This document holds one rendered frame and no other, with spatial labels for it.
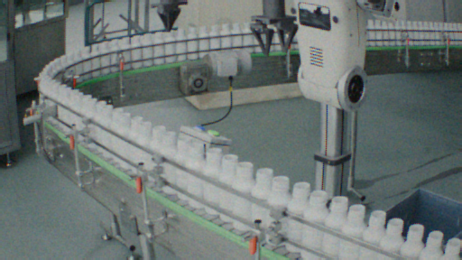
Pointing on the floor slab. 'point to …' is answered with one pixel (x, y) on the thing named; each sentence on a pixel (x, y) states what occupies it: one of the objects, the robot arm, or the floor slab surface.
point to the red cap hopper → (118, 29)
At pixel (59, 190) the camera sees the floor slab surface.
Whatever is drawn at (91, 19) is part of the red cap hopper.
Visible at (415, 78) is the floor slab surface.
